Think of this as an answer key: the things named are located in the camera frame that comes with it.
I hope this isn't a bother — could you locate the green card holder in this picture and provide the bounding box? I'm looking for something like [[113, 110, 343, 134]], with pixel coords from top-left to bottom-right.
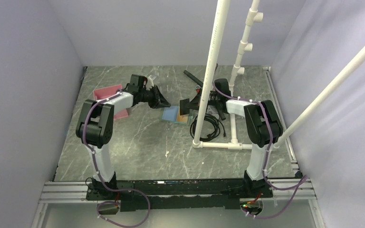
[[161, 106, 193, 125]]

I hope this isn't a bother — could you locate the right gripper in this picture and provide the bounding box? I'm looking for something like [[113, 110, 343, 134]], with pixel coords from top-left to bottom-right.
[[185, 88, 220, 112]]

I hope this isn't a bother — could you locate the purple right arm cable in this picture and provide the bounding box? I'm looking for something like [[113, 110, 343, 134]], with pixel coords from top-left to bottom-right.
[[212, 80, 309, 220]]

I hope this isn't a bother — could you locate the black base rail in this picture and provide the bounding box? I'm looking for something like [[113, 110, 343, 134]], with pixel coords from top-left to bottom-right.
[[86, 178, 273, 212]]

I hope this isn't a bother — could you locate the black foam tube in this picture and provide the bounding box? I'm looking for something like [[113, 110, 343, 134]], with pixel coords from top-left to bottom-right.
[[183, 70, 203, 87]]

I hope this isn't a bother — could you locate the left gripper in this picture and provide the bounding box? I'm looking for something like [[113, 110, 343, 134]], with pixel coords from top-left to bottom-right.
[[139, 85, 171, 109]]

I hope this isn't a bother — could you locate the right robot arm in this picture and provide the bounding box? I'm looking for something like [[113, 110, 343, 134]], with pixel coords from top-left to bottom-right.
[[212, 78, 283, 197]]

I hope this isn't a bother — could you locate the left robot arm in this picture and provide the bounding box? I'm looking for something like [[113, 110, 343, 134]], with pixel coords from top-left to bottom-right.
[[76, 74, 171, 200]]

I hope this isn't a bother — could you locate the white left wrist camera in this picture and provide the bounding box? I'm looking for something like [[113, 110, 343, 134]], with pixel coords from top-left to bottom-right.
[[144, 76, 155, 90]]

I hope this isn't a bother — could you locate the coiled black cable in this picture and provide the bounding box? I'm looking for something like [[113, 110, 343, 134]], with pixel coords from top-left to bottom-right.
[[190, 113, 227, 142]]

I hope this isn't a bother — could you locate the pink plastic bin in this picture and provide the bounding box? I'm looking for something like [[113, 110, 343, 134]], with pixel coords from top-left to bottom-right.
[[93, 84, 130, 121]]

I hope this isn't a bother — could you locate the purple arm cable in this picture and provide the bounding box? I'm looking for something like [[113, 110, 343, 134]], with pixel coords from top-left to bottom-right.
[[84, 89, 152, 228], [212, 80, 309, 220]]

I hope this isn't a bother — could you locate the white PVC pipe frame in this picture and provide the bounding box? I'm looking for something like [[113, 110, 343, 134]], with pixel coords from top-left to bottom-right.
[[192, 0, 365, 150]]

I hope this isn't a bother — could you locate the orange credit card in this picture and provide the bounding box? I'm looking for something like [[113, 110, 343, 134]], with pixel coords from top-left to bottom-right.
[[176, 114, 190, 124]]

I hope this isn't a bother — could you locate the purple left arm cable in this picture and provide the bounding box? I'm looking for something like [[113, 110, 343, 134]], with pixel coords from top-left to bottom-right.
[[84, 89, 152, 228]]

